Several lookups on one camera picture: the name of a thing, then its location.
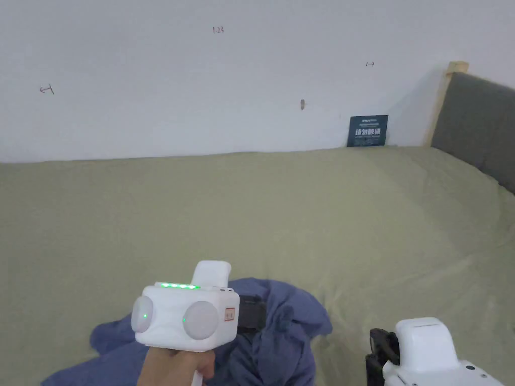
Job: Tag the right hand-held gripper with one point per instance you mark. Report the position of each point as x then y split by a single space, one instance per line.
426 354

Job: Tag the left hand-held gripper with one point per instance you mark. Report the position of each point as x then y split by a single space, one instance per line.
177 317

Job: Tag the dark blue shirt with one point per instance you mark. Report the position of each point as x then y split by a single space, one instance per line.
277 345

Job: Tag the person's left hand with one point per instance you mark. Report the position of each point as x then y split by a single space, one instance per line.
169 368

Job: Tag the bed with pale green sheet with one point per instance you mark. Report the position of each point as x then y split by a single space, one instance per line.
257 217

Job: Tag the dark blue card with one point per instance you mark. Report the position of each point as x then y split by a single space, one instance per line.
367 130

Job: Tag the grey padded headboard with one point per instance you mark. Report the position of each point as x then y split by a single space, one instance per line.
474 120

